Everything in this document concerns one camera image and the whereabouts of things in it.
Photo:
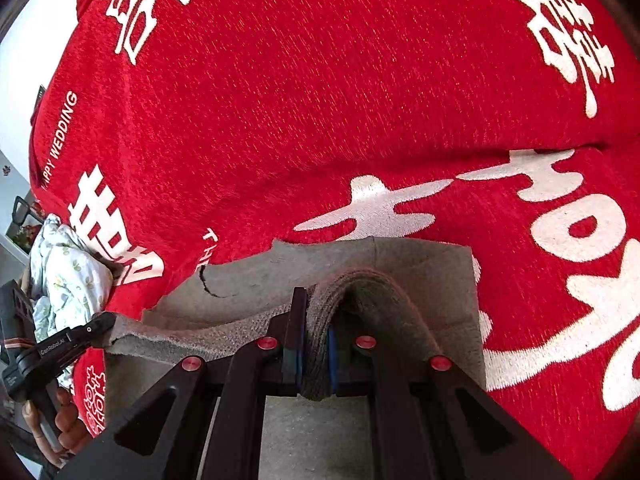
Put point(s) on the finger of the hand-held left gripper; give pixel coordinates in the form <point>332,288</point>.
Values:
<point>97,327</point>

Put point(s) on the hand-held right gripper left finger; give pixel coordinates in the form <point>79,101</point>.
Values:
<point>295,342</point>

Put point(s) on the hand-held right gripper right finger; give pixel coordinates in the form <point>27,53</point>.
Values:
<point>334,362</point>

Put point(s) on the grey knit sweater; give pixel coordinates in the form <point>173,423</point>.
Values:
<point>415,270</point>

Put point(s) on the person's left hand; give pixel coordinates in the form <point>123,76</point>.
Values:
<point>70,427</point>

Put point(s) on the white floral cloth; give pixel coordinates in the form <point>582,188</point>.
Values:
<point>70,270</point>

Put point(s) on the red printed blanket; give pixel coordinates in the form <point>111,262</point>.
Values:
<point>300,110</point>

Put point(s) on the black frame stand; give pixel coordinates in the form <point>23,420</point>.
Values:
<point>21,212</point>

